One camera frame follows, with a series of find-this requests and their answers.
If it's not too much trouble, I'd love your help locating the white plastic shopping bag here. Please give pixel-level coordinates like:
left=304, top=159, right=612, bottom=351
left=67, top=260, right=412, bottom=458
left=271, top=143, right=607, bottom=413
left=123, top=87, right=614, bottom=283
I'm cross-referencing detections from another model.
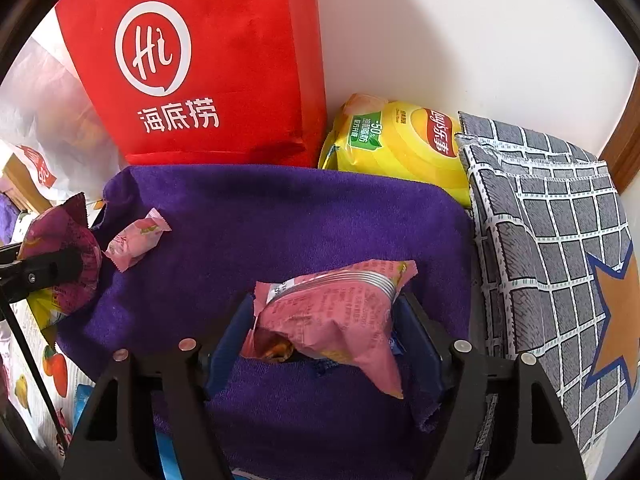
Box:
left=0, top=35, right=126, bottom=206

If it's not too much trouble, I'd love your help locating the purple towel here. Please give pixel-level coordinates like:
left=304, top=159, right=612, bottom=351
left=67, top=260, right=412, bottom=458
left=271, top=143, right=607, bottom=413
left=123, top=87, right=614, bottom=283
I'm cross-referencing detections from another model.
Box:
left=55, top=164, right=473, bottom=480

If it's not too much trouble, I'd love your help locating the yellow chip bag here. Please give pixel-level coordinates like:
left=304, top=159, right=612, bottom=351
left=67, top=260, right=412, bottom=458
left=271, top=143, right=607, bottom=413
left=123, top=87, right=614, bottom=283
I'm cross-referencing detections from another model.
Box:
left=318, top=92, right=473, bottom=208

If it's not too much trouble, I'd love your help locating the grey checked folded cloth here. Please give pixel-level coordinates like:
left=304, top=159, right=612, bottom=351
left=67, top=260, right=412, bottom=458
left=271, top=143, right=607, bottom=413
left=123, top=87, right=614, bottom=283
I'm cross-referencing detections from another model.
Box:
left=455, top=111, right=640, bottom=461

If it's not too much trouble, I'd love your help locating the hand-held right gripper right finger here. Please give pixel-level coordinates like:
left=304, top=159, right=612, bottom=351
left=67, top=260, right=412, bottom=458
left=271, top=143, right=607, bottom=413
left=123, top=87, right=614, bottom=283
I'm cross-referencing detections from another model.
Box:
left=392, top=290, right=586, bottom=480

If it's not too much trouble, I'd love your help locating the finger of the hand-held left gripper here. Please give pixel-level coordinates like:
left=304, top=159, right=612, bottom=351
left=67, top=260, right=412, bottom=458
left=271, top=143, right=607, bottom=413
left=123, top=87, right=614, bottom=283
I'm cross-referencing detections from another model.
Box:
left=0, top=242, right=84, bottom=303

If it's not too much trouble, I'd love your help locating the red paper shopping bag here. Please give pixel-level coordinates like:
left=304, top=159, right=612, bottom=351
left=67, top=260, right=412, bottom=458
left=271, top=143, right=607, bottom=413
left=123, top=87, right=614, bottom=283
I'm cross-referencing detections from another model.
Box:
left=54, top=0, right=328, bottom=168

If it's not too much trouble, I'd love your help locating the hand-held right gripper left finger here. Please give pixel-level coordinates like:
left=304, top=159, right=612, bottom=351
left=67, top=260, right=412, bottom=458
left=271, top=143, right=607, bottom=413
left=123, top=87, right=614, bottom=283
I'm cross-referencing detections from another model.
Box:
left=60, top=292, right=258, bottom=480

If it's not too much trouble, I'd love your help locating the purple pink snack packet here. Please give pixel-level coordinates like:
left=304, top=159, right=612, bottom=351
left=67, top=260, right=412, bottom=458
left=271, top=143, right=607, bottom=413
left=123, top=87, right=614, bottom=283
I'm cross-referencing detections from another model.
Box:
left=17, top=194, right=103, bottom=311

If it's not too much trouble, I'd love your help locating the large pink snack packet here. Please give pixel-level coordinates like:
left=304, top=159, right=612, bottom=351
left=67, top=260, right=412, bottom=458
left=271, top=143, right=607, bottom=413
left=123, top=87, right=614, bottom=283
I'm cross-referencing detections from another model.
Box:
left=240, top=259, right=418, bottom=400

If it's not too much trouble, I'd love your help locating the small pink candy packet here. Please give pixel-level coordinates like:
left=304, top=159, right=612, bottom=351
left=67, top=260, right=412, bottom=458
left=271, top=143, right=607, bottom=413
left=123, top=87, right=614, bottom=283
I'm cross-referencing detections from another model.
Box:
left=103, top=208, right=172, bottom=272

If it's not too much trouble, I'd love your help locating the brown wooden door frame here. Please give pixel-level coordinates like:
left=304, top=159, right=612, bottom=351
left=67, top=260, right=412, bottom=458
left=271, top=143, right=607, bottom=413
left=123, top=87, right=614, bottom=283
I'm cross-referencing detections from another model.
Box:
left=598, top=67, right=640, bottom=196

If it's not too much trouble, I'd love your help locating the thin black cable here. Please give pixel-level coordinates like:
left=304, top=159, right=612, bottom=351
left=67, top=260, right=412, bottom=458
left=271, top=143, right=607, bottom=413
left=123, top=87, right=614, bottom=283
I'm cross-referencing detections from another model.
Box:
left=0, top=305, right=68, bottom=448

